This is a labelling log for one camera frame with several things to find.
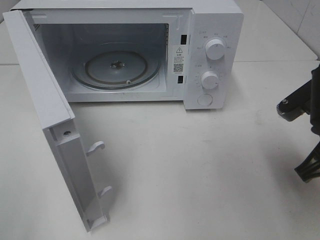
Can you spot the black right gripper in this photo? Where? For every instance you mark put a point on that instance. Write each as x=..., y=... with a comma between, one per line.
x=310, y=168

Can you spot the white round door button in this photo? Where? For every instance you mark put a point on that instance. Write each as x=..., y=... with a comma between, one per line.
x=205, y=100

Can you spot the white microwave knob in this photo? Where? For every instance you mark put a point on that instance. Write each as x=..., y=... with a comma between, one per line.
x=215, y=48
x=209, y=80

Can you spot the white microwave oven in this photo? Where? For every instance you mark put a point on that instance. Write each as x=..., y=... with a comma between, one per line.
x=46, y=62

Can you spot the glass microwave turntable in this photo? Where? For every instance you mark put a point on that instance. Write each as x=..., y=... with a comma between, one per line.
x=116, y=65

